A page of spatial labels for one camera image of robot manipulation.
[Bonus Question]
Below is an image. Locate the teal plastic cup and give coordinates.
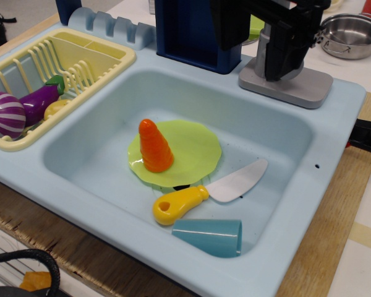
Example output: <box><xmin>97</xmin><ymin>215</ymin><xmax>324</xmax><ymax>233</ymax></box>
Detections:
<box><xmin>171</xmin><ymin>219</ymin><xmax>242</xmax><ymax>258</ymax></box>

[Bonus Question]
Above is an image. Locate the yellow toy potato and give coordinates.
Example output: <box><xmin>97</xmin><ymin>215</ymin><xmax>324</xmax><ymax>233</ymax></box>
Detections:
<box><xmin>44</xmin><ymin>100</ymin><xmax>70</xmax><ymax>121</ymax></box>

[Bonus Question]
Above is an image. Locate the black clamp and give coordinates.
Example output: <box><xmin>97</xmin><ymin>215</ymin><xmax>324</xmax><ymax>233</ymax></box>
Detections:
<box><xmin>346</xmin><ymin>119</ymin><xmax>371</xmax><ymax>152</ymax></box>

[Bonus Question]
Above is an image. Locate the stainless steel pot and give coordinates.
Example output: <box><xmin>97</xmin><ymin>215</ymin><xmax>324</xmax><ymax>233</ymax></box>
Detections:
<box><xmin>320</xmin><ymin>14</ymin><xmax>371</xmax><ymax>60</ymax></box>

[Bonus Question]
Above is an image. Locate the grey toy faucet lever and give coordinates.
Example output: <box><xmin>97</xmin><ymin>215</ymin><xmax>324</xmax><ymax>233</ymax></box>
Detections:
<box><xmin>238</xmin><ymin>24</ymin><xmax>333</xmax><ymax>109</ymax></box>

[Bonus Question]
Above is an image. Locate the purple toy eggplant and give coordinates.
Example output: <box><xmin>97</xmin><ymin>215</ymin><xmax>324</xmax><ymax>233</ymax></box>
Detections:
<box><xmin>19</xmin><ymin>75</ymin><xmax>65</xmax><ymax>127</ymax></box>

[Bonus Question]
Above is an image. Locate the black cable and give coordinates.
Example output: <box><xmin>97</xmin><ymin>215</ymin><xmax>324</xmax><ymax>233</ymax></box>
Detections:
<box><xmin>0</xmin><ymin>249</ymin><xmax>61</xmax><ymax>297</ymax></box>

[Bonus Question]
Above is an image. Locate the light green toy plate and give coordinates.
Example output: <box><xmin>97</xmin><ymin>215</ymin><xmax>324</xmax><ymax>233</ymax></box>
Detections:
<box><xmin>127</xmin><ymin>119</ymin><xmax>222</xmax><ymax>187</ymax></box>

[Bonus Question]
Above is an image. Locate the yellow handled toy knife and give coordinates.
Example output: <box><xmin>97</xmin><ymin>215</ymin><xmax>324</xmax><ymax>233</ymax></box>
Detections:
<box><xmin>152</xmin><ymin>159</ymin><xmax>268</xmax><ymax>226</ymax></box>

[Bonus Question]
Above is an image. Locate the orange toy carrot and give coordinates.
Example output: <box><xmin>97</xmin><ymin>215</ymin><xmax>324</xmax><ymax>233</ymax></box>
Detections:
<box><xmin>139</xmin><ymin>119</ymin><xmax>174</xmax><ymax>173</ymax></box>

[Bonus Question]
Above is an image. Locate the cream yellow dish rack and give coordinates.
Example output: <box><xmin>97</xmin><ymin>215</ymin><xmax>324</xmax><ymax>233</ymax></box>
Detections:
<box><xmin>0</xmin><ymin>28</ymin><xmax>136</xmax><ymax>152</ymax></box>

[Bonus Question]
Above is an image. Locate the dark blue toy backsplash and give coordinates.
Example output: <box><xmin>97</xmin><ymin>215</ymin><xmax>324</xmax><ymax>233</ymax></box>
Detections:
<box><xmin>56</xmin><ymin>1</ymin><xmax>241</xmax><ymax>74</ymax></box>

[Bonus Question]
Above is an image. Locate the purple white striped toy onion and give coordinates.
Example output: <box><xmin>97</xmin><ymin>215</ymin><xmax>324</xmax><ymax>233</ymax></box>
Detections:
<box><xmin>0</xmin><ymin>92</ymin><xmax>26</xmax><ymax>139</ymax></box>

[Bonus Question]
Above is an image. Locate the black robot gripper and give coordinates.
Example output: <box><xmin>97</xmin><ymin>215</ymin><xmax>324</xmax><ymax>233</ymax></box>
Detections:
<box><xmin>210</xmin><ymin>1</ymin><xmax>331</xmax><ymax>82</ymax></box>

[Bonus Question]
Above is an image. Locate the orange object under table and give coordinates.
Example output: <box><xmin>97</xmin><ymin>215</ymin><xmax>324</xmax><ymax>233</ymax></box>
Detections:
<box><xmin>19</xmin><ymin>272</ymin><xmax>51</xmax><ymax>292</ymax></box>

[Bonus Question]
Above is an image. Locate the light blue toy sink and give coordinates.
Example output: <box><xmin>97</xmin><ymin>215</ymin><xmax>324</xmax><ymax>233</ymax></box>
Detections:
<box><xmin>0</xmin><ymin>45</ymin><xmax>366</xmax><ymax>296</ymax></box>

